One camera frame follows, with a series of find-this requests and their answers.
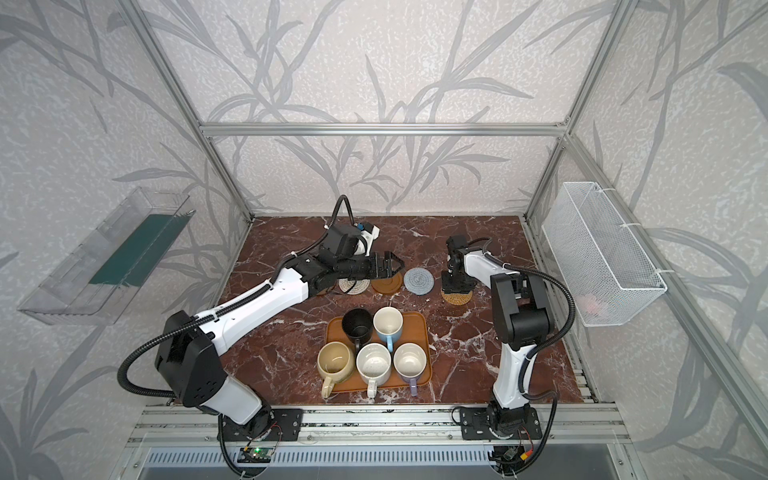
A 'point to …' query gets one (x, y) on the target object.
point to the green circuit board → (255, 454)
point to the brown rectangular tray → (417, 328)
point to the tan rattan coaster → (456, 299)
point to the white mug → (374, 364)
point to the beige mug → (336, 365)
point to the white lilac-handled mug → (410, 361)
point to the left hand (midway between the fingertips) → (398, 258)
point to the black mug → (357, 324)
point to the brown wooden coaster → (387, 285)
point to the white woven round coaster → (359, 287)
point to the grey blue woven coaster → (419, 280)
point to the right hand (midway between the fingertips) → (451, 280)
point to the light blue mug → (388, 323)
